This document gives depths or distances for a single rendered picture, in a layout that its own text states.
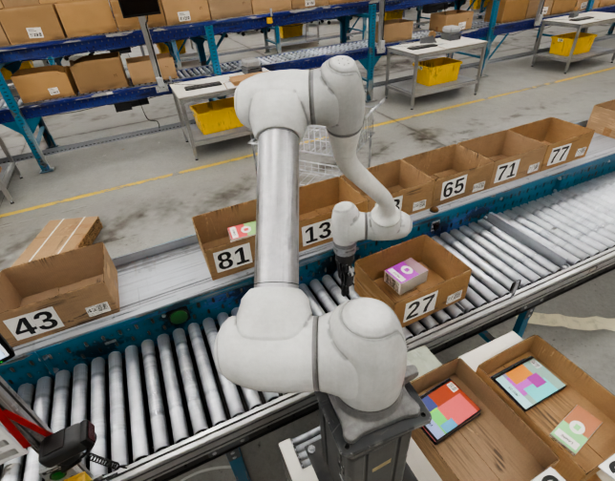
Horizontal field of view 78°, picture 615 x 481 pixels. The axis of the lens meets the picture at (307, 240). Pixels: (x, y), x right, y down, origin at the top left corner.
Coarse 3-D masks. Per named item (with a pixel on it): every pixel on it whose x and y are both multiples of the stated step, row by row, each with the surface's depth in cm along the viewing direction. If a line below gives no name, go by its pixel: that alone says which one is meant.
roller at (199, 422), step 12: (180, 336) 160; (180, 348) 155; (180, 360) 151; (180, 372) 148; (192, 372) 146; (192, 384) 142; (192, 396) 138; (192, 408) 134; (192, 420) 131; (204, 420) 131
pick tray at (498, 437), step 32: (416, 384) 128; (480, 384) 126; (480, 416) 124; (512, 416) 117; (448, 448) 117; (480, 448) 116; (512, 448) 116; (544, 448) 108; (448, 480) 107; (480, 480) 109; (512, 480) 109
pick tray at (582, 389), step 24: (504, 360) 137; (552, 360) 134; (576, 384) 128; (600, 384) 121; (552, 408) 124; (600, 408) 123; (600, 432) 118; (576, 456) 113; (600, 456) 112; (576, 480) 105
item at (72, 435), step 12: (84, 420) 97; (60, 432) 94; (72, 432) 94; (84, 432) 94; (48, 444) 93; (60, 444) 92; (72, 444) 92; (84, 444) 94; (48, 456) 91; (60, 456) 92; (72, 456) 94
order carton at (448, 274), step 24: (408, 240) 175; (432, 240) 175; (360, 264) 168; (384, 264) 176; (432, 264) 180; (456, 264) 164; (360, 288) 168; (384, 288) 173; (432, 288) 150; (456, 288) 159; (432, 312) 160
